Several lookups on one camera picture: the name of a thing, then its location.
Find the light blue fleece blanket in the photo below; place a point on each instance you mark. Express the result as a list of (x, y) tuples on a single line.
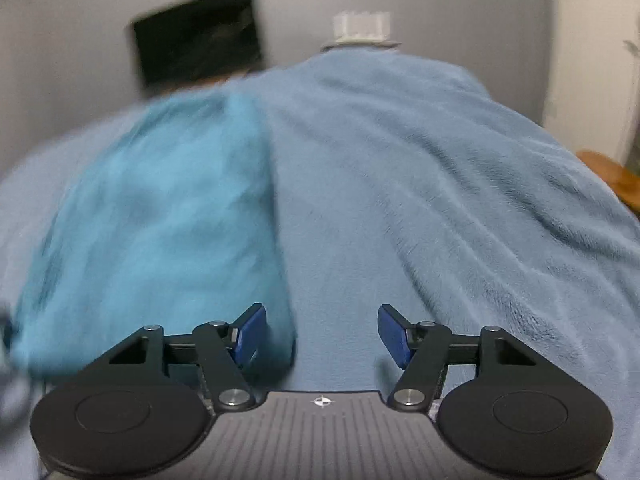
[(400, 181)]

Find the round wooden stool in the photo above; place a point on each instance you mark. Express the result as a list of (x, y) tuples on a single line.
[(624, 184)]

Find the black flat screen television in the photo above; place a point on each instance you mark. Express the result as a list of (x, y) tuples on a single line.
[(194, 41)]

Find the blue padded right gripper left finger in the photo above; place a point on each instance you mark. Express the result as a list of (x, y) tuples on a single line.
[(223, 350)]

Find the white wifi router with antennas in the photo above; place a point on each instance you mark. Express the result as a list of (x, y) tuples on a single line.
[(361, 29)]

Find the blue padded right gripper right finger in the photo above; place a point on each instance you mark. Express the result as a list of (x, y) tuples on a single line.
[(421, 351)]

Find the turquoise garment with black drawstring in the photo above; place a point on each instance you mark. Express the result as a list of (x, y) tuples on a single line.
[(173, 225)]

